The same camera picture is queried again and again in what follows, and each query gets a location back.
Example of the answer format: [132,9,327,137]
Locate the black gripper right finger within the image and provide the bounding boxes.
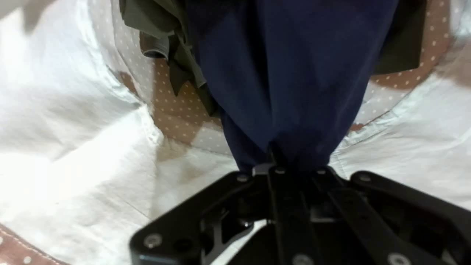
[282,165,471,265]

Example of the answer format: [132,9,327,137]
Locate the pink dotted carrier bag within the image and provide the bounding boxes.
[0,0,471,265]

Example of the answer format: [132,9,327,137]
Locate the olive green cloth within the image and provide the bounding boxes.
[118,0,430,118]

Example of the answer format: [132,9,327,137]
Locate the navy blue cloth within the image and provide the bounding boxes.
[183,0,402,174]

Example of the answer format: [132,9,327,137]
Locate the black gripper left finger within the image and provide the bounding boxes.
[129,165,296,265]

